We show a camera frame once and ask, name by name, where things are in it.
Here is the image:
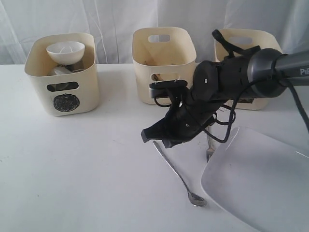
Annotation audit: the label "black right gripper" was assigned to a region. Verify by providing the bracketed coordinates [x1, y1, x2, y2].
[140, 61, 222, 148]

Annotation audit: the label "steel fork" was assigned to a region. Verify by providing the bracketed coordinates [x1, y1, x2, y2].
[206, 134, 215, 162]

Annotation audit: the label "wooden chopstick long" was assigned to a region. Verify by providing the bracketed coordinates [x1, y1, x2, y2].
[151, 73, 164, 82]

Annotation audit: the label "steel spoon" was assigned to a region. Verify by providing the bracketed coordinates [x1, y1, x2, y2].
[153, 141, 207, 207]

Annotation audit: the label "white square plate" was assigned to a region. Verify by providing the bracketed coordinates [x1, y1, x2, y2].
[201, 127, 309, 232]

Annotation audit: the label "stainless steel bowl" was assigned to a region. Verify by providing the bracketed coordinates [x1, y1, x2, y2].
[47, 82, 79, 92]

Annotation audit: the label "steel mug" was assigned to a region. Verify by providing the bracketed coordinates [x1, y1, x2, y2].
[48, 61, 84, 76]

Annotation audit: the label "white round bowl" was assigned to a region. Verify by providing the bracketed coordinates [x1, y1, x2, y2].
[46, 41, 85, 65]

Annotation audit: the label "cream bin with triangle mark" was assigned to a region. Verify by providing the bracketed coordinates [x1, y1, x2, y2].
[132, 27, 197, 104]

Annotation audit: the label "cream bin with circle mark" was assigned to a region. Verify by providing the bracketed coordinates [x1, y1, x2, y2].
[25, 33, 99, 116]

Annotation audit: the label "cream bin with square mark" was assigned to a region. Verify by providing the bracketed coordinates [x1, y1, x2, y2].
[219, 29, 282, 110]

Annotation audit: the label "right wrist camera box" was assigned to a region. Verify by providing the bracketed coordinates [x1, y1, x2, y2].
[149, 79, 188, 108]

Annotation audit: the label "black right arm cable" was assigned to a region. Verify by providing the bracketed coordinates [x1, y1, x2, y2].
[193, 29, 309, 143]

